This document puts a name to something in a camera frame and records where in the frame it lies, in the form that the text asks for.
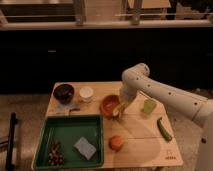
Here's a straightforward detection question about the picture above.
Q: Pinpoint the dark brown bowl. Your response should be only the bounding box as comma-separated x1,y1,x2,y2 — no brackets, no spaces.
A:
53,84,74,104

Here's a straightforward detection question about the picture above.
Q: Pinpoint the green tray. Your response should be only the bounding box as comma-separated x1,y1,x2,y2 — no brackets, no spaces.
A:
33,115,104,171

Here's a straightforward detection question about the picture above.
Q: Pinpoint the black stand left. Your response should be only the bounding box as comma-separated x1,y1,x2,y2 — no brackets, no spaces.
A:
5,113,18,171

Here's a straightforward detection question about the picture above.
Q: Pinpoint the bunch of red grapes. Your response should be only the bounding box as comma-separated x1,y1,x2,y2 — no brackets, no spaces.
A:
48,142,64,166

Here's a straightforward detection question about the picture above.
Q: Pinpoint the red bowl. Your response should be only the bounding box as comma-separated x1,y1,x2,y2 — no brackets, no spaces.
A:
100,94,120,119

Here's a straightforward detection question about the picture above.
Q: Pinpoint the white cup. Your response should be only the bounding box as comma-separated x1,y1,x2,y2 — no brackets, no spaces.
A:
79,86,94,102

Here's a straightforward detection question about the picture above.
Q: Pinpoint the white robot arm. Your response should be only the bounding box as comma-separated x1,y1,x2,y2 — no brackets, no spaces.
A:
119,63,213,171

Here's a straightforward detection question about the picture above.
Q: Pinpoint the green cup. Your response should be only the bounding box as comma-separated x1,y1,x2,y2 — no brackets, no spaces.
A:
143,99,156,115

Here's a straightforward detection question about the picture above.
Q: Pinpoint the green cucumber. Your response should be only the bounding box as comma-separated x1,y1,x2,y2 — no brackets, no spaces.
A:
157,117,172,142

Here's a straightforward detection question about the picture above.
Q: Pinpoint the yellow banana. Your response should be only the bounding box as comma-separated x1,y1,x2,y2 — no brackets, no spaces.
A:
112,106,120,117

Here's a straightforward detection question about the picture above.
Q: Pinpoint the grey sponge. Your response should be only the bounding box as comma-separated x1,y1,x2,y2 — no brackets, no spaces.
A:
74,137,96,160

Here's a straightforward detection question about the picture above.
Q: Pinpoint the wooden folding table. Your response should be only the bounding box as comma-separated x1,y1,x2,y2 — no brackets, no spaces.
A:
45,82,183,171

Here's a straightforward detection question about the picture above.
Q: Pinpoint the grey cloth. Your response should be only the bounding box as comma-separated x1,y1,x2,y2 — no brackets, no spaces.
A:
54,103,80,114

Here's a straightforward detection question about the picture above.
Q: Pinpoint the orange fruit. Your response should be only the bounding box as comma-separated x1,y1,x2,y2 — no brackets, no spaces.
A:
109,135,123,151

